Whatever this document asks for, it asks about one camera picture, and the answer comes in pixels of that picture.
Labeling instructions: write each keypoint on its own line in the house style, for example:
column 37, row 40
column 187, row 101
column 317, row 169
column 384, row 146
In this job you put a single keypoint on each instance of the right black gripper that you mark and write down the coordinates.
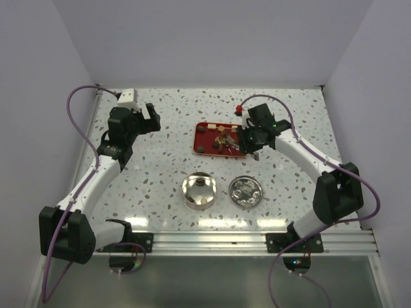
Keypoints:
column 244, row 147

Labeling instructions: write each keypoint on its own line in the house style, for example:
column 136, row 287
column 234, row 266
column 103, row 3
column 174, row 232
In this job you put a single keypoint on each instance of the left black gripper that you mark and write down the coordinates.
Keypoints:
column 149, row 125

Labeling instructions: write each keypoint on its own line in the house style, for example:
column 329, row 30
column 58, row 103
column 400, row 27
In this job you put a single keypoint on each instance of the metal tongs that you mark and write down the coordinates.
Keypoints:
column 229, row 141

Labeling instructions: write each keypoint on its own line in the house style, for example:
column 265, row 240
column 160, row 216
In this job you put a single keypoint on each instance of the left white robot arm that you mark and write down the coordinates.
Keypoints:
column 65, row 230

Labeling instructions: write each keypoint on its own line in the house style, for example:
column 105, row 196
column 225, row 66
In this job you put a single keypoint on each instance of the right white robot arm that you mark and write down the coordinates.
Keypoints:
column 337, row 194

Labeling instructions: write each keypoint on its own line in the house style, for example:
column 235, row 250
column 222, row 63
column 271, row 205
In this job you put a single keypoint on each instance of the red rectangular tray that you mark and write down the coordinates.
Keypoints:
column 209, row 137

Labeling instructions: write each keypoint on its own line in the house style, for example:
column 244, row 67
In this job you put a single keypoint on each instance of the round silver tin lid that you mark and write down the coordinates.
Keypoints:
column 245, row 192

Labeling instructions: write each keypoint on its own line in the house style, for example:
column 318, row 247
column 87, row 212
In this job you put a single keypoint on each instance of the round silver tin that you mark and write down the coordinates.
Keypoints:
column 191, row 190

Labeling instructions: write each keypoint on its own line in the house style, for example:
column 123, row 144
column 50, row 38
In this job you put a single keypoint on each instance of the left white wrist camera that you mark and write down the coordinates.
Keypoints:
column 128, row 99

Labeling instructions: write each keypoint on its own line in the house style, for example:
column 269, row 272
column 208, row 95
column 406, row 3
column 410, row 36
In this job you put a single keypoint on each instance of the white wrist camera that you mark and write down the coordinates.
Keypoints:
column 128, row 99
column 246, row 121

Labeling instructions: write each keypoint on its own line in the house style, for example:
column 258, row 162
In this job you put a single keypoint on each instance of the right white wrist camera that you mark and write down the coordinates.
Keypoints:
column 246, row 121

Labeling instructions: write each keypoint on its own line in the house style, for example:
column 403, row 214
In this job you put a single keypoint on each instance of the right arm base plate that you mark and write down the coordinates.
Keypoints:
column 275, row 242

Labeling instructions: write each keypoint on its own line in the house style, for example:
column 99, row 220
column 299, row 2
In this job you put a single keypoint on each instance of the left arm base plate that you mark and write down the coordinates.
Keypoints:
column 144, row 239

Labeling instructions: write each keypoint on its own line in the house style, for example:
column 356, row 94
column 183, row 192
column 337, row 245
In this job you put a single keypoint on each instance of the aluminium mounting rail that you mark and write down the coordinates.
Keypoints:
column 260, row 244

